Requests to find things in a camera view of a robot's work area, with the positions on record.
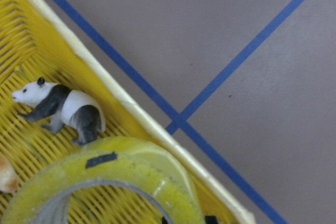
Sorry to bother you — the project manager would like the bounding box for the yellow tape roll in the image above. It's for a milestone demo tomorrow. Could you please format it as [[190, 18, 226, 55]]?
[[1, 137, 205, 223]]

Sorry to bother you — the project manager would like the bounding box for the yellow woven basket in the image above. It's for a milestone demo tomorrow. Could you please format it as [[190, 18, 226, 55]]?
[[1, 0, 255, 223]]

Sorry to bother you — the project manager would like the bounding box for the toy panda figure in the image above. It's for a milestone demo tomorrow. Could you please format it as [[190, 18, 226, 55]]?
[[12, 77, 106, 146]]

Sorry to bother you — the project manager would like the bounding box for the toy croissant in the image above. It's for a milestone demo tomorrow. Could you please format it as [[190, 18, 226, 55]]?
[[1, 156, 18, 193]]

